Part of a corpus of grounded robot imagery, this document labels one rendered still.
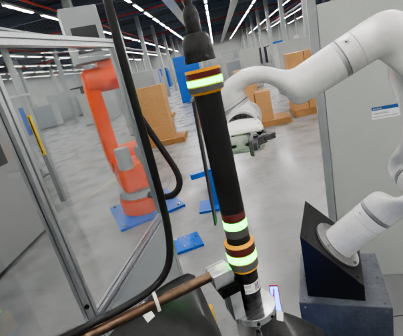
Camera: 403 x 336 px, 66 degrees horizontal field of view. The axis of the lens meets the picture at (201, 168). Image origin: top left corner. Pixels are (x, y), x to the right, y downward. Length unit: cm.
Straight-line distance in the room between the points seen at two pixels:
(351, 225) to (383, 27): 66
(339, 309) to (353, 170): 130
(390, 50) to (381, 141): 158
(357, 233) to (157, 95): 750
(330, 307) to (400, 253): 159
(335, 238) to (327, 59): 68
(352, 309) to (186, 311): 79
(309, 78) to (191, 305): 55
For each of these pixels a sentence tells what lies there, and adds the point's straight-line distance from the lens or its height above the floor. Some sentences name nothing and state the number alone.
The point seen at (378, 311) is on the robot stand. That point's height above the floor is 91.
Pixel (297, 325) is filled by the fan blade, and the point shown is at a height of 117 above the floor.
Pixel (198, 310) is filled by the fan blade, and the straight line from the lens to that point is 63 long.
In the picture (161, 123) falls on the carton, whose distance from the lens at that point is 844.
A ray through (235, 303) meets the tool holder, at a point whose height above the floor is 149.
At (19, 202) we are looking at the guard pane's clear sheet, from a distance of 111.
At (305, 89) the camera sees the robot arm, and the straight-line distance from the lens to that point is 78.
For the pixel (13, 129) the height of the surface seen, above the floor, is 176.
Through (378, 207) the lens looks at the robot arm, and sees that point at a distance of 117.
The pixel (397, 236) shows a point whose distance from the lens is 272.
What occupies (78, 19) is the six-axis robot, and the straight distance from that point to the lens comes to 428.
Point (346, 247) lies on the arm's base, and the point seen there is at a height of 111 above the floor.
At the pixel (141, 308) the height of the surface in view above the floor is 154.
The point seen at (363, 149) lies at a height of 104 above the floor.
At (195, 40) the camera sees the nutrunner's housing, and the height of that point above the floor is 184.
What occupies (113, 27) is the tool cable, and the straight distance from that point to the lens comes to 36.
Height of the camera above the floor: 182
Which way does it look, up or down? 18 degrees down
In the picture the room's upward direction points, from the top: 13 degrees counter-clockwise
